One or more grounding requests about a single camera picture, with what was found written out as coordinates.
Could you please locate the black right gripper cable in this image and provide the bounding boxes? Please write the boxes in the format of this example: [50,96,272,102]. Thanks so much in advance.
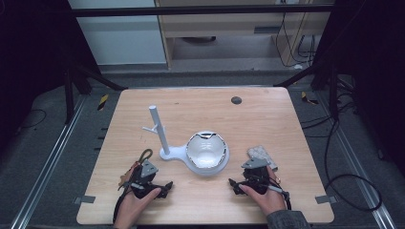
[268,184,293,211]

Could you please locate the black horizontal bar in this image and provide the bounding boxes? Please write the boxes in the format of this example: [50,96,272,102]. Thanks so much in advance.
[70,4,336,18]

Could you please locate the yellow black tape strip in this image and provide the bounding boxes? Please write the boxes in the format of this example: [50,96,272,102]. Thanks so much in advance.
[300,91,320,106]
[96,93,110,112]

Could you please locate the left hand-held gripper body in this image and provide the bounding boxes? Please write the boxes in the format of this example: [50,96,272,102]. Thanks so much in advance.
[122,159,166,200]

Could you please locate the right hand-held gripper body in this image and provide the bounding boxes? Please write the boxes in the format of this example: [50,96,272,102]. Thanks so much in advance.
[238,156,272,196]

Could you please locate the olive green cord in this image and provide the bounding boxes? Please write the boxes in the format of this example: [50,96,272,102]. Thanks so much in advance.
[137,148,154,166]

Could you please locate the white cup stand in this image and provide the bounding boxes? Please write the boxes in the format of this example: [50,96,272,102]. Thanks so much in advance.
[141,104,231,177]

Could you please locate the light wooden shelf unit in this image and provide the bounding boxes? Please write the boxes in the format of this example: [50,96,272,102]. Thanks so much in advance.
[154,0,332,70]

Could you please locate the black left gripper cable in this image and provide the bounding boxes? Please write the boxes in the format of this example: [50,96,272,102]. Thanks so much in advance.
[112,179,137,224]

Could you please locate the black hanging cables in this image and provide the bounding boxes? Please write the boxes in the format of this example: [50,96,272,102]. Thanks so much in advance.
[274,0,317,69]

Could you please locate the white bowl with silver rim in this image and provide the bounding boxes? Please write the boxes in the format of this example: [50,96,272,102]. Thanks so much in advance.
[184,130,228,170]

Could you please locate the black metal stand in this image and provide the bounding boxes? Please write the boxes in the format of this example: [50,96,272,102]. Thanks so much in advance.
[61,60,129,126]
[272,59,341,122]

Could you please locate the person's right hand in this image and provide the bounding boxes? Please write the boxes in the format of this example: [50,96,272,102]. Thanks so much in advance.
[238,165,288,218]

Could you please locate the thin black floor cable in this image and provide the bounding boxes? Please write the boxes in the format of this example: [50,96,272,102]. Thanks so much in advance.
[18,108,48,130]

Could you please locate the grey cloth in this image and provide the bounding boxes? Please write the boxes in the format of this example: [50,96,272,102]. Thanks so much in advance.
[246,144,279,172]

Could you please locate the black curtain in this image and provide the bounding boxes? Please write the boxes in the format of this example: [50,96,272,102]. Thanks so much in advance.
[0,0,100,156]
[312,0,405,177]

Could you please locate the long black floor cable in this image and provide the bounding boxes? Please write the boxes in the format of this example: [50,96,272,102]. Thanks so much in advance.
[300,90,384,213]

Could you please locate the grey metal table bracket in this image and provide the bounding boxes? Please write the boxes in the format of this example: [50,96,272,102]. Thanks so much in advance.
[314,194,338,205]
[73,195,96,205]

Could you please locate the white cabinet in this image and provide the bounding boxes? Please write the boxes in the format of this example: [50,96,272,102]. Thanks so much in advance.
[67,0,168,67]

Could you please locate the person's left hand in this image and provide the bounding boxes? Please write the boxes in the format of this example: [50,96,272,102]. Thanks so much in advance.
[112,187,162,229]

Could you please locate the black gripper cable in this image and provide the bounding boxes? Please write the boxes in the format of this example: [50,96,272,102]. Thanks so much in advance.
[268,184,293,211]
[112,179,137,224]

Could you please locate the aluminium floor rail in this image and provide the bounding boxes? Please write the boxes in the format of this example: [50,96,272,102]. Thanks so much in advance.
[10,94,88,229]
[317,91,396,229]

